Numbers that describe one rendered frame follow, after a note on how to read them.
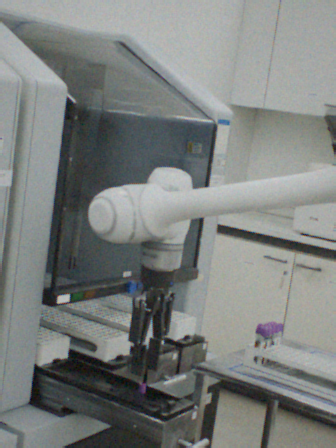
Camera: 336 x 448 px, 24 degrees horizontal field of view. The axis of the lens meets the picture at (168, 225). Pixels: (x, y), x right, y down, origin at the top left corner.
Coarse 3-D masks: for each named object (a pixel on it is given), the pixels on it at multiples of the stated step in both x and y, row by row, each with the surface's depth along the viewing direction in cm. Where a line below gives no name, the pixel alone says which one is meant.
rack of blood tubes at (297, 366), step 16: (256, 352) 191; (272, 352) 191; (288, 352) 193; (304, 352) 195; (256, 368) 192; (272, 368) 191; (288, 368) 193; (304, 368) 184; (320, 368) 183; (288, 384) 187; (304, 384) 184; (320, 384) 190
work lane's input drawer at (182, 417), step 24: (72, 360) 185; (48, 384) 174; (72, 384) 172; (96, 384) 175; (120, 384) 177; (72, 408) 171; (96, 408) 167; (120, 408) 164; (144, 408) 162; (168, 408) 163; (192, 408) 168; (144, 432) 161; (168, 432) 160; (192, 432) 169
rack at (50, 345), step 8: (40, 328) 190; (40, 336) 183; (48, 336) 184; (56, 336) 185; (64, 336) 186; (40, 344) 178; (48, 344) 179; (56, 344) 181; (64, 344) 184; (40, 352) 178; (48, 352) 180; (56, 352) 182; (64, 352) 184; (40, 360) 178; (48, 360) 180
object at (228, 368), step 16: (240, 352) 209; (320, 352) 220; (208, 368) 192; (224, 368) 193; (240, 368) 195; (240, 384) 187; (256, 384) 185; (272, 384) 187; (272, 400) 230; (288, 400) 180; (304, 400) 179; (320, 400) 180; (272, 416) 231; (272, 432) 232
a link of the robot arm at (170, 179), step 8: (160, 168) 166; (168, 168) 166; (152, 176) 166; (160, 176) 164; (168, 176) 164; (176, 176) 164; (184, 176) 165; (160, 184) 163; (168, 184) 163; (176, 184) 163; (184, 184) 164; (176, 224) 163; (184, 224) 166; (168, 232) 163; (176, 232) 164; (184, 232) 167; (152, 240) 166; (160, 240) 165; (168, 240) 165; (176, 240) 166
